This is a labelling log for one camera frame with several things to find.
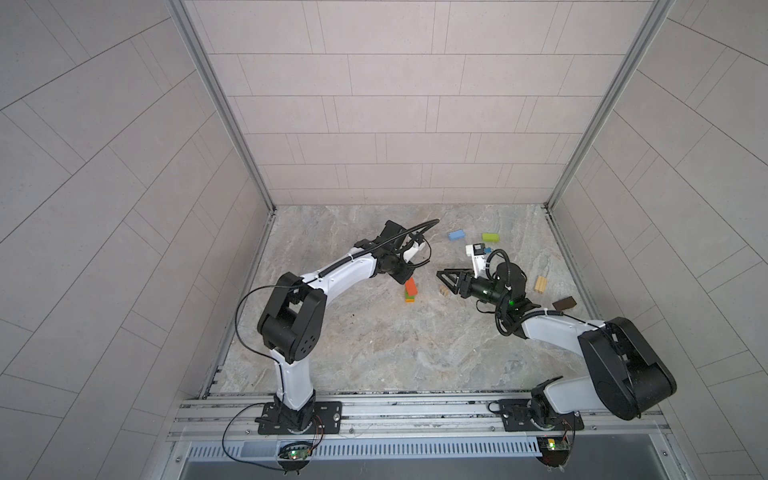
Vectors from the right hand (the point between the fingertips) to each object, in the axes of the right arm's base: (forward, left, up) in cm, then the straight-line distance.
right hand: (441, 277), depth 81 cm
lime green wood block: (+24, -23, -14) cm, 37 cm away
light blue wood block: (+25, -9, -13) cm, 30 cm away
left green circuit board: (-36, +37, -11) cm, 53 cm away
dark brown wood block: (-3, -39, -15) cm, 42 cm away
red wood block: (+4, +8, -12) cm, 15 cm away
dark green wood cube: (+2, +9, -14) cm, 16 cm away
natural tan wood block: (+3, -34, -13) cm, 36 cm away
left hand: (+8, +6, -5) cm, 11 cm away
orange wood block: (+1, +8, -13) cm, 16 cm away
